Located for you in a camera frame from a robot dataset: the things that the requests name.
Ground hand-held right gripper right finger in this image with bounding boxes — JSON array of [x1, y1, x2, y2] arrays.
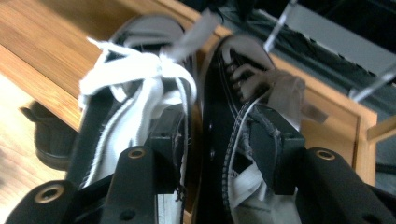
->
[[248, 104, 306, 195]]

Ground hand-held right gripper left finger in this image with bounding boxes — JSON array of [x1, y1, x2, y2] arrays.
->
[[146, 104, 188, 194]]

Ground black and white canvas sneaker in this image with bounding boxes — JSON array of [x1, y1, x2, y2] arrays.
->
[[192, 34, 329, 224], [66, 13, 200, 224]]

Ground wooden shoe rack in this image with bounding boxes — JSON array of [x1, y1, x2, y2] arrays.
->
[[0, 0, 396, 224]]

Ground black shoe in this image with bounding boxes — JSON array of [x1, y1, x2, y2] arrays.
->
[[20, 101, 79, 172]]

